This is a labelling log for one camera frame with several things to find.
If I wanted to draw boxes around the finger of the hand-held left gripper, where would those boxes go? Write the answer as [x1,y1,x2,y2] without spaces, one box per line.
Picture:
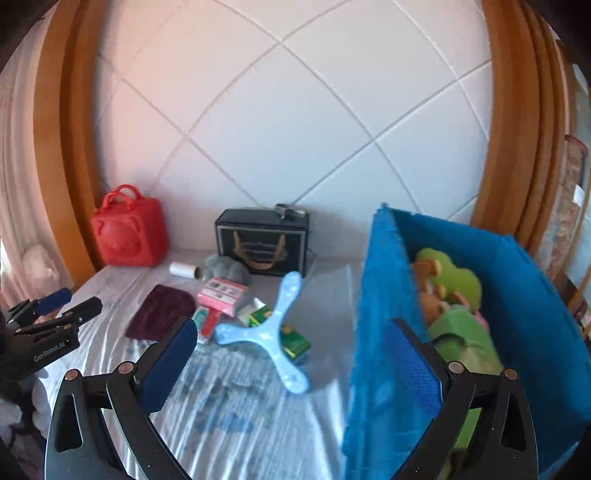
[21,296,103,339]
[7,287,73,324]

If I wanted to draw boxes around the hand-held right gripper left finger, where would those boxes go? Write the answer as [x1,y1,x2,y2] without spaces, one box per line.
[45,316,199,480]

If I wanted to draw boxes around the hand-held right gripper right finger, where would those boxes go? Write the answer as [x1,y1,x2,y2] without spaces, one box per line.
[385,318,539,480]

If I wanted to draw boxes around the maroon cloth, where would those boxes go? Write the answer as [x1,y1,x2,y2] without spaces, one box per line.
[126,285,196,342]

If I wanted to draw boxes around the white paper roll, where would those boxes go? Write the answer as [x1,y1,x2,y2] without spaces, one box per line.
[169,261,202,280]

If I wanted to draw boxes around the light blue boomerang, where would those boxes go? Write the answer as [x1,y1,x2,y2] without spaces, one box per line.
[215,271,310,395]

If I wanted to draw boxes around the grey plush toy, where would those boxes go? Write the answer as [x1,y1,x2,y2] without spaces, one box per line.
[203,255,252,286]

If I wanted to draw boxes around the blue storage bin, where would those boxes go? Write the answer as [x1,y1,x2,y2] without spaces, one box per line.
[342,203,589,480]

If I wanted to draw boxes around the white covered desktop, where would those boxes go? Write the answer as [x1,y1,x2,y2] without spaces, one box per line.
[9,249,370,480]

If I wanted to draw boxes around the green white tube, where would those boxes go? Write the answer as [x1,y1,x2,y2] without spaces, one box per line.
[191,308,222,344]

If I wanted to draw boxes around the green plush toy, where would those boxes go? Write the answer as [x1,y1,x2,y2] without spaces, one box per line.
[427,305,505,453]

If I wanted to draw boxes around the pink box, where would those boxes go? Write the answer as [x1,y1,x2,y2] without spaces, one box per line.
[198,278,249,318]

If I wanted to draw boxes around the red plastic handbag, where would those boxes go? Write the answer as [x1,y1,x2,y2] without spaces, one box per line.
[91,185,168,268]

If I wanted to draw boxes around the yellow-green plush toy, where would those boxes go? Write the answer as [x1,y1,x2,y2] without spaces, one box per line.
[413,248,483,310]

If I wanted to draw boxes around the green white tissue packet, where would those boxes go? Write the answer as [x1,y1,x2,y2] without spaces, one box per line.
[238,298,273,328]

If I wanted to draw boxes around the green carton box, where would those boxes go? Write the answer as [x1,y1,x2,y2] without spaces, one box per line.
[279,324,311,365]

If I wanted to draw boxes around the pink curtain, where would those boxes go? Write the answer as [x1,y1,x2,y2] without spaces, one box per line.
[0,28,75,296]

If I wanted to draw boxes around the black gift box gold print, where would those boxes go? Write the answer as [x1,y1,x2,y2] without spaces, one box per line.
[215,209,314,278]

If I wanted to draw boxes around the wooden wall frame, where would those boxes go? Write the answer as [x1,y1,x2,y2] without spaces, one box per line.
[468,0,573,259]
[33,0,121,278]

